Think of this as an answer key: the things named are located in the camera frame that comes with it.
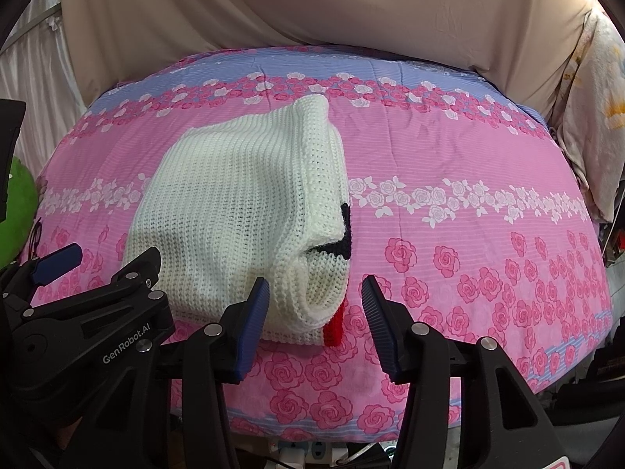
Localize white power strip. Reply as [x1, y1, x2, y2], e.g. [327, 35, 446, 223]
[268, 438, 350, 469]

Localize floral cream pillow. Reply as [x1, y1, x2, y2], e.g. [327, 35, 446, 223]
[549, 7, 624, 222]

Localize pink floral bed sheet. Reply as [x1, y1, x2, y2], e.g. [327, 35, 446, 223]
[34, 47, 612, 442]

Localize white red black knit sweater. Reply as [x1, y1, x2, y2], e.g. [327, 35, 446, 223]
[125, 94, 352, 346]

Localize green plush pillow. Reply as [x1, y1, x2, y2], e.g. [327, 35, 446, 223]
[0, 157, 39, 268]

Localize black eyeglasses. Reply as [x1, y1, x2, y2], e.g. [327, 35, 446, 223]
[28, 218, 42, 260]

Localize white satin curtain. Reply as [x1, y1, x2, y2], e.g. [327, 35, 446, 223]
[1, 0, 86, 176]

